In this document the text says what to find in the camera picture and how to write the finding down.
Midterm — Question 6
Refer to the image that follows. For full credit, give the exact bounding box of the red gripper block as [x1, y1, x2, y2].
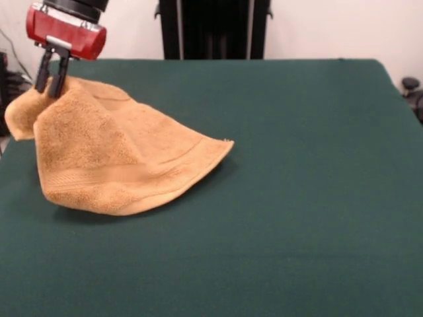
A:
[25, 3, 108, 99]

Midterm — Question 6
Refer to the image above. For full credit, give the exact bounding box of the tan terry towel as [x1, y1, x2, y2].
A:
[4, 77, 235, 217]

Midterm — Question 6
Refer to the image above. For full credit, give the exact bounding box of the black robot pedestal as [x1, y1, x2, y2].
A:
[153, 0, 275, 61]

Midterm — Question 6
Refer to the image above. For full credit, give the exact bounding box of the dark green table cloth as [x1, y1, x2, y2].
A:
[0, 58, 423, 317]

